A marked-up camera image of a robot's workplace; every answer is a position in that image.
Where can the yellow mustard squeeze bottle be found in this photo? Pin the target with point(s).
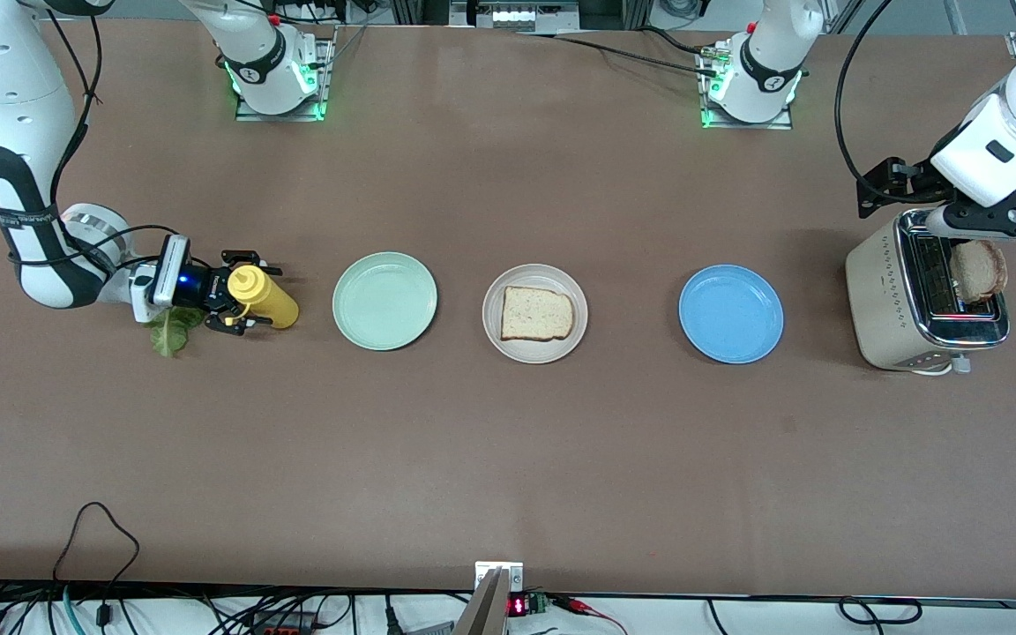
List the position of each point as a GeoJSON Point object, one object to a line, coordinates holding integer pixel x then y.
{"type": "Point", "coordinates": [279, 304]}

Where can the grey equipment box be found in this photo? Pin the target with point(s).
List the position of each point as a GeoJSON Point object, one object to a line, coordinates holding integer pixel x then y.
{"type": "Point", "coordinates": [512, 16]}

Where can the light green plate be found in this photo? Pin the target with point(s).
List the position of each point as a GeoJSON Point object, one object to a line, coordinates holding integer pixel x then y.
{"type": "Point", "coordinates": [384, 302]}

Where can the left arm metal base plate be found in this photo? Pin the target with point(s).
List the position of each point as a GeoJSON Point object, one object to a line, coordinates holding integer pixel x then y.
{"type": "Point", "coordinates": [746, 126]}

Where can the beige plate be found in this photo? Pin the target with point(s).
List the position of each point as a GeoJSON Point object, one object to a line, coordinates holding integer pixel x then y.
{"type": "Point", "coordinates": [534, 353]}

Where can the beige chrome toaster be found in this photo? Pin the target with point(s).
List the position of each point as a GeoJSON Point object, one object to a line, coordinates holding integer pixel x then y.
{"type": "Point", "coordinates": [878, 300]}

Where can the brown bread slice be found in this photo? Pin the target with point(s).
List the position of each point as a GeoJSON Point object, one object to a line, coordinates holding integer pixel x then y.
{"type": "Point", "coordinates": [536, 314]}
{"type": "Point", "coordinates": [982, 273]}

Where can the green lettuce leaf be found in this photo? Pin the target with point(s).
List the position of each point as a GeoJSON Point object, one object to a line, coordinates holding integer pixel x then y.
{"type": "Point", "coordinates": [168, 337]}

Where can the red LED display module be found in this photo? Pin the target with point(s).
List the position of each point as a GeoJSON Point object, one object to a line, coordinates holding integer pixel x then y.
{"type": "Point", "coordinates": [519, 606]}

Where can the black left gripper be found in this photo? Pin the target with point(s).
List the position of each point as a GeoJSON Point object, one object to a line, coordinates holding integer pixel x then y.
{"type": "Point", "coordinates": [896, 179]}

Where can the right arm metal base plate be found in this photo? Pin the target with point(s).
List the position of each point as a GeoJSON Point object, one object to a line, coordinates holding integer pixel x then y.
{"type": "Point", "coordinates": [279, 117]}

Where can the blue plate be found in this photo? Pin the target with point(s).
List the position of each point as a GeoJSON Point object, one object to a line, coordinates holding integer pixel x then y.
{"type": "Point", "coordinates": [731, 315]}

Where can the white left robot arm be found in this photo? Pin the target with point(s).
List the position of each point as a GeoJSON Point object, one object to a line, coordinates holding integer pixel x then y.
{"type": "Point", "coordinates": [773, 53]}

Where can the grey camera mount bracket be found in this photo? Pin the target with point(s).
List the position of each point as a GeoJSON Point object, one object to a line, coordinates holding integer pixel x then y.
{"type": "Point", "coordinates": [490, 608]}

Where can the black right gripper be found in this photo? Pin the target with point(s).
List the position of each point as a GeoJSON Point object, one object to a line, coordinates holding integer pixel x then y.
{"type": "Point", "coordinates": [205, 290]}

